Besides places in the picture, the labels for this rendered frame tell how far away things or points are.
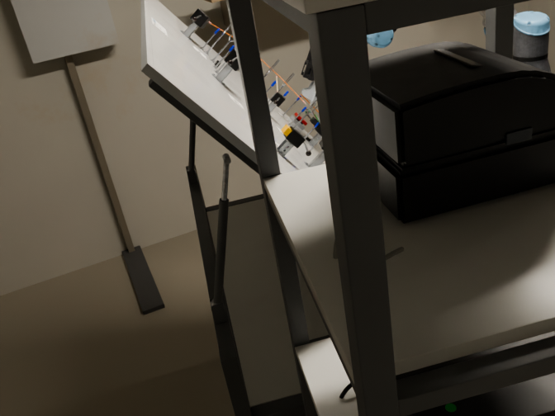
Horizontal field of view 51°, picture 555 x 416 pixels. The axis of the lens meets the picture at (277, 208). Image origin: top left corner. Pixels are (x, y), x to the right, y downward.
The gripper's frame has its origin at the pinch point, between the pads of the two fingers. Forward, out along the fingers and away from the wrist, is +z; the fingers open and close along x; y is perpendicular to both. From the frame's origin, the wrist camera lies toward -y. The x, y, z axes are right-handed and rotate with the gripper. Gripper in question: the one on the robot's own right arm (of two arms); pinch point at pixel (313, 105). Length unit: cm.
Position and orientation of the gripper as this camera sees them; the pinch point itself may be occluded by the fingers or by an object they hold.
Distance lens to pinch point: 211.0
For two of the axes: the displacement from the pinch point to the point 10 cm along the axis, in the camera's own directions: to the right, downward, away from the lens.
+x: 0.8, 3.3, -9.4
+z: -3.0, 9.1, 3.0
